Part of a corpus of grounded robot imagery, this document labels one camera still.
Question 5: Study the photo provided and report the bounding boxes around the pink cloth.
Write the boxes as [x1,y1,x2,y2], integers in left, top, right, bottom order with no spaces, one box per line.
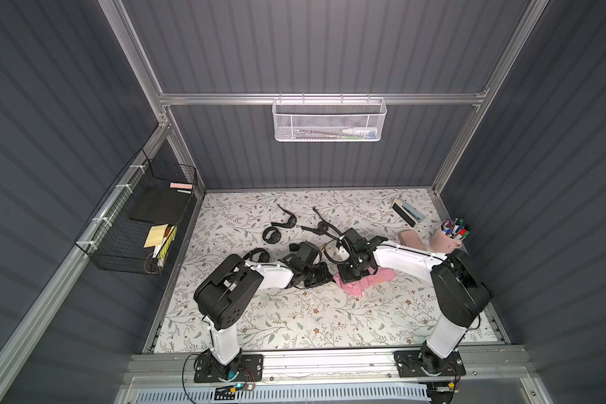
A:
[333,268,396,298]

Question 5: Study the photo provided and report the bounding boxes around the black strap wristwatch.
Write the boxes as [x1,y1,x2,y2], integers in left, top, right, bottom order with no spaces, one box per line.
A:
[301,207,342,240]

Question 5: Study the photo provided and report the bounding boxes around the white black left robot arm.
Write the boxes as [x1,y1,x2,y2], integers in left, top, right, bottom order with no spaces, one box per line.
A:
[194,242,333,380]

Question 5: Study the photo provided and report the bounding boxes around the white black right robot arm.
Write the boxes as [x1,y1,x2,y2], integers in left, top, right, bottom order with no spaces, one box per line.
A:
[336,228,493,376]

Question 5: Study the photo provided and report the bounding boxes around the pink case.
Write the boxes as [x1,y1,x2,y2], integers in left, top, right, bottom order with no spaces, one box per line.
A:
[398,229,427,252]

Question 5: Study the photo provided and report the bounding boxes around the pink pen cup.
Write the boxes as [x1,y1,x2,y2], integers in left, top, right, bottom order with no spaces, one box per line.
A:
[429,227,462,254]

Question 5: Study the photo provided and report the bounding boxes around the coloured markers bunch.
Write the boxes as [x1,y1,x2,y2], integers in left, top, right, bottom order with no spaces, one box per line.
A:
[440,218,471,240]

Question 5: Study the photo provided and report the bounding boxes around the yellow sticky note pad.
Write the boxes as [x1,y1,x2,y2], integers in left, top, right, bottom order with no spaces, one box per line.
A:
[144,224,169,248]

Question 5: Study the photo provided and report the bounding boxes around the black notebook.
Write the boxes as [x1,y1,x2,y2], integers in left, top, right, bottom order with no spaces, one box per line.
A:
[129,187,192,225]

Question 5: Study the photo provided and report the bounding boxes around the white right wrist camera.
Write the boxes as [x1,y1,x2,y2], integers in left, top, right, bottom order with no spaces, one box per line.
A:
[337,246,349,260]

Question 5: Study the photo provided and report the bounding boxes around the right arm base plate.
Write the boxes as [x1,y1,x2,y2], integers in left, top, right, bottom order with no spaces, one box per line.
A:
[393,348,466,380]

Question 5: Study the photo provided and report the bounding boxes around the white wire basket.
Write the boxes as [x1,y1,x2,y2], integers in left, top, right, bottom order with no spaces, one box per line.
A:
[272,97,387,142]

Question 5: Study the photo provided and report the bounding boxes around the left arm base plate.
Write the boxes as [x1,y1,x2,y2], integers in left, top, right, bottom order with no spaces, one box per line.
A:
[194,351,264,383]

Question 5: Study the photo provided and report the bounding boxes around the black wire basket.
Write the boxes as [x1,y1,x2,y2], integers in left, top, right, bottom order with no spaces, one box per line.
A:
[75,151,199,275]

